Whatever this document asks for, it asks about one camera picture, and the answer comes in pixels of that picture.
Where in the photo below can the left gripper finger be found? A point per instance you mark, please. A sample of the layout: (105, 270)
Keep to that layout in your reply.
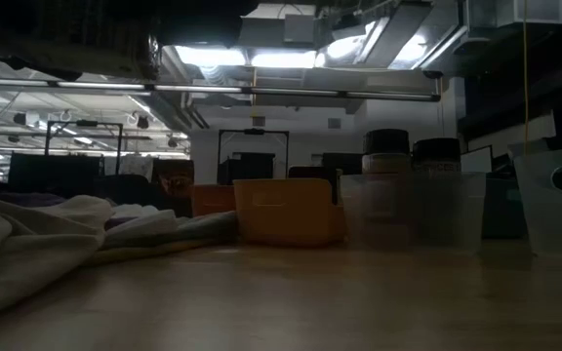
(203, 19)

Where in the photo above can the amber spice jar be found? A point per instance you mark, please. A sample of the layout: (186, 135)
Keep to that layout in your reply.
(173, 180)

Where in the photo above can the black lid spice jar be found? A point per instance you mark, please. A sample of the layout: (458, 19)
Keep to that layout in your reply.
(436, 151)
(386, 144)

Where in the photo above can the ceiling light panel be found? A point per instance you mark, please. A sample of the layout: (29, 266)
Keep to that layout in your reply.
(283, 59)
(210, 56)

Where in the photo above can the grey ventilation box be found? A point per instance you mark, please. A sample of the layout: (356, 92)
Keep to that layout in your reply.
(300, 29)

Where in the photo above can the black panel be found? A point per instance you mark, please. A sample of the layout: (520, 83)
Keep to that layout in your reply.
(52, 173)

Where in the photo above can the black box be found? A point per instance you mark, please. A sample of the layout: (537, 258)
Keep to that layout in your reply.
(247, 168)

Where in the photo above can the purple cloth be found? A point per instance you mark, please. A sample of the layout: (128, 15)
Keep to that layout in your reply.
(32, 199)

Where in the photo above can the small orange plastic bin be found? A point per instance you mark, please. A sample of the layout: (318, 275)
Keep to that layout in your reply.
(212, 200)

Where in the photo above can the black monitor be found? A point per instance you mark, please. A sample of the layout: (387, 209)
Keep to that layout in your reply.
(342, 163)

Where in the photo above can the white cloth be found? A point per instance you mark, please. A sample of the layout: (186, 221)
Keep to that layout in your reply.
(139, 224)

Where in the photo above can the grey cloth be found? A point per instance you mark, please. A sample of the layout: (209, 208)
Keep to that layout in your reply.
(203, 226)

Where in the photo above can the small yellow plastic bin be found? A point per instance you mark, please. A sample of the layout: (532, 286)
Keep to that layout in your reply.
(286, 214)

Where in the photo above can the beige cloth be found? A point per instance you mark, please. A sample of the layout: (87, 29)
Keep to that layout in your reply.
(27, 253)

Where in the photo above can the white board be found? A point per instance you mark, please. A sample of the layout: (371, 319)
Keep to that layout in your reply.
(476, 160)

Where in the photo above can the small clear plastic bin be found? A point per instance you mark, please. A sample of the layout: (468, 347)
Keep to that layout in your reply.
(456, 214)

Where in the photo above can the teal green plastic bin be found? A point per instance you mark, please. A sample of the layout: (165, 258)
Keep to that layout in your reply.
(503, 209)

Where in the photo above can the large clear plastic bin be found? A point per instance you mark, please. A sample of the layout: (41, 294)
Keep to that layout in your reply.
(544, 219)

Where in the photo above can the black background rig frame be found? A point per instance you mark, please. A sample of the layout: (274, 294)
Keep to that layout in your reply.
(84, 123)
(254, 131)

